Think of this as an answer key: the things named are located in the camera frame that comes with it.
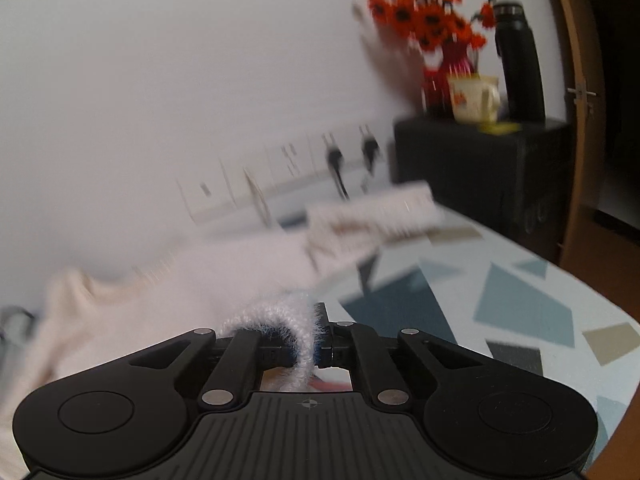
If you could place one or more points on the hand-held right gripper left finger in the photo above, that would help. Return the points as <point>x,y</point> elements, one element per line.
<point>245,350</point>

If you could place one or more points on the wooden door frame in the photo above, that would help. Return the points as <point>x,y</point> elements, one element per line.
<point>575,160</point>

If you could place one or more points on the black cabinet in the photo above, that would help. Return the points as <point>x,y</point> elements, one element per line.
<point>480,170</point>

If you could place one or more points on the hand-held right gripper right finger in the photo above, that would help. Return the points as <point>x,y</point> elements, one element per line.
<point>327,350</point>

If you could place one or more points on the yellow flat item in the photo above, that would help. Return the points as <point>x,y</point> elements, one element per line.
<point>500,127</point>

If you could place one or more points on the white fluffy sweater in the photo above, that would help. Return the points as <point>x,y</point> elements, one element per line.
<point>165,290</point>

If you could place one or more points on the pink red vase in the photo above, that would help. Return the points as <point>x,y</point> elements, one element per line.
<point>450,67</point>

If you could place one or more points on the geometric patterned table cover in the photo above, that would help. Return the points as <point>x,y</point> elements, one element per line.
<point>500,300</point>

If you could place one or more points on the black plug with white tag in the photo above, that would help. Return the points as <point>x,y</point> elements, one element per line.
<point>370,147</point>

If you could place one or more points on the black thermos flask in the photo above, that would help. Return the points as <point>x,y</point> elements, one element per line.
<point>520,60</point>

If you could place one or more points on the blank white wall panel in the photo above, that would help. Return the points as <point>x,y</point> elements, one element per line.
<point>205,195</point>

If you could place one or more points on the cream printed mug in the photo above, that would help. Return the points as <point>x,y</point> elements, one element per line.
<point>472,97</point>

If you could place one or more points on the red artificial flowers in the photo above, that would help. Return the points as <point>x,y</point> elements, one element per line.
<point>425,15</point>

